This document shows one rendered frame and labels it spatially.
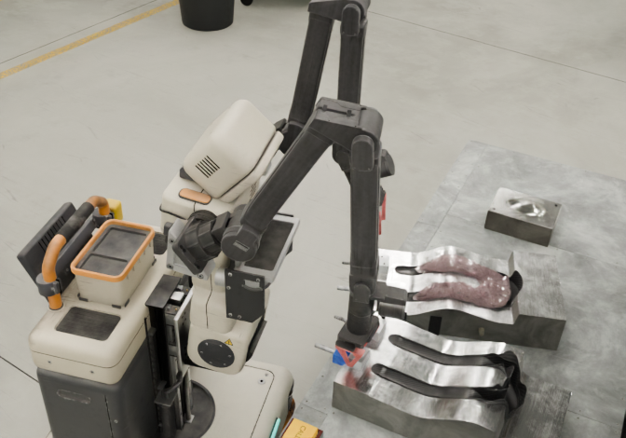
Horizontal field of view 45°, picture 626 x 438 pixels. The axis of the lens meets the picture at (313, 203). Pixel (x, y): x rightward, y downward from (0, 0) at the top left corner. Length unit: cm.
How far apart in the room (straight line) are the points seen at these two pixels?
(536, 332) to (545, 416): 27
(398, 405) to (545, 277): 61
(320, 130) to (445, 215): 116
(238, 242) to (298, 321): 163
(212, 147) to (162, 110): 302
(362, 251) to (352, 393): 38
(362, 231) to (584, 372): 80
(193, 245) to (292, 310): 163
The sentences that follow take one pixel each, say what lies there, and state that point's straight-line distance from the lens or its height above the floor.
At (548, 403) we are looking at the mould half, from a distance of 188.
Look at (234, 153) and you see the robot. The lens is 166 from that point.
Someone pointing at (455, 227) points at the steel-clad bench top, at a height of 80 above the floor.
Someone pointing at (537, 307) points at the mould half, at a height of 91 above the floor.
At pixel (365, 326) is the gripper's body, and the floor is 102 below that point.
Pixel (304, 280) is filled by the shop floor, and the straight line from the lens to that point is 337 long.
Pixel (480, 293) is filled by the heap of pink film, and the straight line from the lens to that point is 203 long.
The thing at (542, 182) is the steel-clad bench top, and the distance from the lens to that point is 272.
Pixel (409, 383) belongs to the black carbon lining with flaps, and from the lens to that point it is 181.
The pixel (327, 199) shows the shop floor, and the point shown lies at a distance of 385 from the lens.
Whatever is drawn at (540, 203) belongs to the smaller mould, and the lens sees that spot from 248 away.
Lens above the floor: 223
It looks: 36 degrees down
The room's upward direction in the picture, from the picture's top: 3 degrees clockwise
